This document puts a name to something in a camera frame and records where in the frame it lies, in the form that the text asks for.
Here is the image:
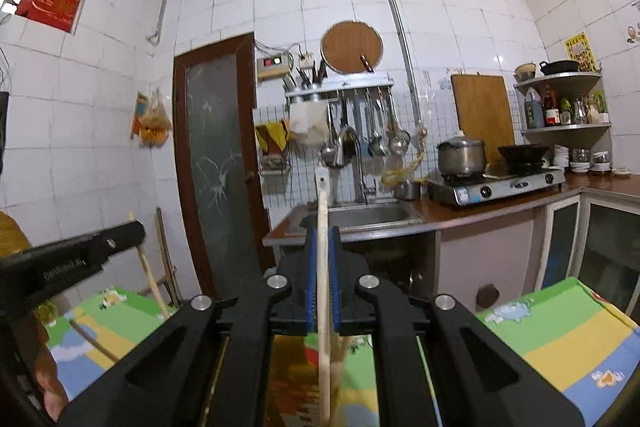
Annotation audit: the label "hanging orange plastic bag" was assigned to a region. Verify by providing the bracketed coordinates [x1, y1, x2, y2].
[130, 89, 172, 147]

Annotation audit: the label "round wooden cutting board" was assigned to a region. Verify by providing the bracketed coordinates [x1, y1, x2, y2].
[320, 20, 384, 75]

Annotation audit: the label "person's left hand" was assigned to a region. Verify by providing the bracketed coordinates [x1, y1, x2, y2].
[14, 314, 70, 421]

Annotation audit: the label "dark brown glass door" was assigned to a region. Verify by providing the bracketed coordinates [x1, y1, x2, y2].
[171, 34, 274, 299]

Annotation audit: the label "black wok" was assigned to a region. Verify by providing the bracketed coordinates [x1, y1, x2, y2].
[498, 144, 549, 171]

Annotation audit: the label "colourful cartoon tablecloth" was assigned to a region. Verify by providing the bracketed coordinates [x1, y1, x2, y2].
[37, 277, 639, 426]

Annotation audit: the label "chrome faucet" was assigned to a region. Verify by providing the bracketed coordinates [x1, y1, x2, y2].
[334, 124, 375, 205]

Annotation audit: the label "corner wall shelf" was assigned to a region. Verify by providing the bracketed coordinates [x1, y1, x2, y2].
[510, 72, 613, 152]

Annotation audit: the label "yellow rubber gloves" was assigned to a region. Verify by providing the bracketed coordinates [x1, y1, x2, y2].
[255, 119, 290, 156]

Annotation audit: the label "wooden chopstick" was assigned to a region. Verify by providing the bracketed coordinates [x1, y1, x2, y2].
[137, 237, 170, 320]
[68, 319, 120, 363]
[316, 185, 332, 426]

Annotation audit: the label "yellow wall poster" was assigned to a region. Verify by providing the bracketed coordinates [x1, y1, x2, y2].
[564, 31, 600, 72]

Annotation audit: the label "steel gas stove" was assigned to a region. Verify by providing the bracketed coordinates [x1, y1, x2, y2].
[426, 169, 565, 207]

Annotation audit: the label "rectangular wooden cutting board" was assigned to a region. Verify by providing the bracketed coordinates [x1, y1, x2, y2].
[451, 74, 514, 166]

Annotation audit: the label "steel kitchen sink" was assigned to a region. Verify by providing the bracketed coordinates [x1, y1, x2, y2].
[299, 199, 426, 235]

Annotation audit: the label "steel utensil rack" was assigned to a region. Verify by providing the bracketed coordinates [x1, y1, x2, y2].
[284, 72, 394, 103]

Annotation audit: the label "steel cooking pot with lid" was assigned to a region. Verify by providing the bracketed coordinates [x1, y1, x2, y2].
[437, 134, 487, 178]

